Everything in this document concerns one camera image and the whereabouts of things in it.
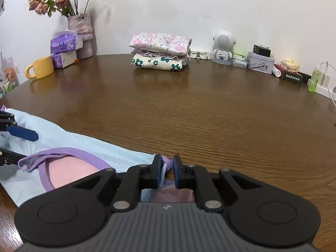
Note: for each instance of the plain black box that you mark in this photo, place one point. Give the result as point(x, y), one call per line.
point(306, 77)

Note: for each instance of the pink floral folded cloth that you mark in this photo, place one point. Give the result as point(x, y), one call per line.
point(160, 42)

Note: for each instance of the clear rack with bottles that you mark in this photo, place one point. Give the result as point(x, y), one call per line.
point(9, 81)

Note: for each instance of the lilac ruffled folded cloth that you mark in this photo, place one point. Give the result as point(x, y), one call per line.
point(155, 54)

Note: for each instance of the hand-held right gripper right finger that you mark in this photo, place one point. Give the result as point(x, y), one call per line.
point(176, 172)

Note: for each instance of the black labelled box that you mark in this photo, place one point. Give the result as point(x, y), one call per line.
point(294, 76)

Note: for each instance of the green spray bottle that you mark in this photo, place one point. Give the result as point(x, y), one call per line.
point(313, 82)

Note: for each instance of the yellow mug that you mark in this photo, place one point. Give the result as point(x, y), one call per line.
point(43, 68)

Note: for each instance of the green flower folded cloth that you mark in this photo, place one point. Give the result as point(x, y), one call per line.
point(155, 63)

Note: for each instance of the grey tin box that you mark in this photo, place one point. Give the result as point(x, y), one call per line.
point(260, 63)

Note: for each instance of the white tube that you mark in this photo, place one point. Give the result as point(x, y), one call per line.
point(277, 72)

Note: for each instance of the dark red box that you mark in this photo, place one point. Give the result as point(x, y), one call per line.
point(282, 68)

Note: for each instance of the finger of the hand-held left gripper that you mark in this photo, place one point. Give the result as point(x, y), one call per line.
point(10, 156)
point(23, 134)

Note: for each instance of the white clip row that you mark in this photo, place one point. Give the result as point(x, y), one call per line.
point(200, 55)

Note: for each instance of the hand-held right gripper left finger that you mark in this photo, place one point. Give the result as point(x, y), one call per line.
point(157, 172)

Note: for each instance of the pink blue mesh vest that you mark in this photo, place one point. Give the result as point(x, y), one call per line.
point(78, 143)

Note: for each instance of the white power strip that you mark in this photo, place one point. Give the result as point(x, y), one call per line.
point(325, 90)

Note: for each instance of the purple tissue pack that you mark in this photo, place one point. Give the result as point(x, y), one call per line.
point(64, 59)
point(63, 43)

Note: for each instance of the black charger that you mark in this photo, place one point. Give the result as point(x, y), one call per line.
point(262, 50)

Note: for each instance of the cream yellow round box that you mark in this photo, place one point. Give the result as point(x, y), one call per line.
point(290, 65)

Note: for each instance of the wall picture frame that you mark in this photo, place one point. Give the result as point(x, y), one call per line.
point(2, 4)

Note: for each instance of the vase of dried roses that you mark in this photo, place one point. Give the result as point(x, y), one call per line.
point(81, 23)

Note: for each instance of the clear white small box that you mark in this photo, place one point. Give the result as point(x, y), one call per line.
point(239, 64)

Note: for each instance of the green white small box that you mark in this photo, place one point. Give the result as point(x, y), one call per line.
point(240, 56)

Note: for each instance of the white robot speaker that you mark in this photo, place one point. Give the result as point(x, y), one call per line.
point(223, 40)

